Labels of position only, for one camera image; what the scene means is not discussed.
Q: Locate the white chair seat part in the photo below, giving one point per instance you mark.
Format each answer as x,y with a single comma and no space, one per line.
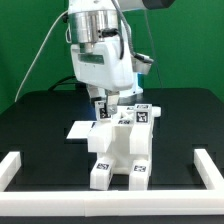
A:
129,143

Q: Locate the white chair back frame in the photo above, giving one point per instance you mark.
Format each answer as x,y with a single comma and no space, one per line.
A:
101,134

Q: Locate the white U-shaped border fence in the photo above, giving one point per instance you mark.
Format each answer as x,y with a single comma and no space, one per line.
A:
209,201

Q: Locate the white tagged cube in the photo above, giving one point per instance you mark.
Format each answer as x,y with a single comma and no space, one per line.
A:
101,110
142,113

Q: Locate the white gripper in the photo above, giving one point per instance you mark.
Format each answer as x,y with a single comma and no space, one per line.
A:
110,66

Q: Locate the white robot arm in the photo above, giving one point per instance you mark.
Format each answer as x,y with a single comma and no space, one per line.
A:
93,21

